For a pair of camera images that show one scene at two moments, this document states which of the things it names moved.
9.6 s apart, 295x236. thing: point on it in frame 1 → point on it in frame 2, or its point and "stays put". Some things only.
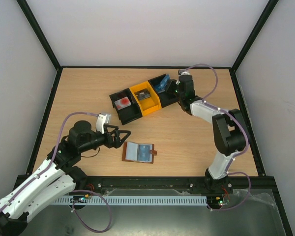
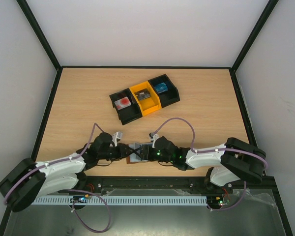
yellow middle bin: (149, 104) stays put
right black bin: (168, 97) stays put
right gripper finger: (171, 86) → (143, 148)
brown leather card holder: (137, 152) stays put
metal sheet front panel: (254, 212) stays put
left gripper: (116, 143) → (122, 150)
